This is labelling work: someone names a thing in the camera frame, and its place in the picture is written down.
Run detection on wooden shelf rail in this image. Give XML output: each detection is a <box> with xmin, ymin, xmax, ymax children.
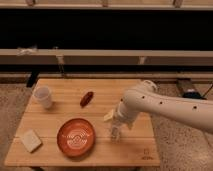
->
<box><xmin>0</xmin><ymin>48</ymin><xmax>213</xmax><ymax>66</ymax></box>

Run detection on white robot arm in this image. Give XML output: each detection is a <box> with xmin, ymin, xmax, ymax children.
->
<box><xmin>104</xmin><ymin>80</ymin><xmax>213</xmax><ymax>137</ymax></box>

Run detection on small clear white-capped bottle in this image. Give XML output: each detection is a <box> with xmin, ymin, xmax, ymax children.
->
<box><xmin>110</xmin><ymin>121</ymin><xmax>122</xmax><ymax>141</ymax></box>

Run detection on translucent plastic cup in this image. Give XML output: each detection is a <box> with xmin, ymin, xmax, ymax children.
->
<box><xmin>33</xmin><ymin>86</ymin><xmax>53</xmax><ymax>109</ymax></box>

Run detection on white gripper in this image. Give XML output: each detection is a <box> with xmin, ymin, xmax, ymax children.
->
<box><xmin>103</xmin><ymin>103</ymin><xmax>138</xmax><ymax>130</ymax></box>

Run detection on black floor bracket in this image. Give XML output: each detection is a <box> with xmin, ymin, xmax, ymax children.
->
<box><xmin>176</xmin><ymin>79</ymin><xmax>205</xmax><ymax>100</ymax></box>

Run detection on white rectangular sponge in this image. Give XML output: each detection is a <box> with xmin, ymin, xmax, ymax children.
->
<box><xmin>20</xmin><ymin>130</ymin><xmax>42</xmax><ymax>153</ymax></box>

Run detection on brown sausage-shaped object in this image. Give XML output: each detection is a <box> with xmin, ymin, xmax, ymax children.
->
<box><xmin>80</xmin><ymin>91</ymin><xmax>94</xmax><ymax>107</ymax></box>

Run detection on orange ridged plate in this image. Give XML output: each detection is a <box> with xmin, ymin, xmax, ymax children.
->
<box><xmin>57</xmin><ymin>118</ymin><xmax>96</xmax><ymax>158</ymax></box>

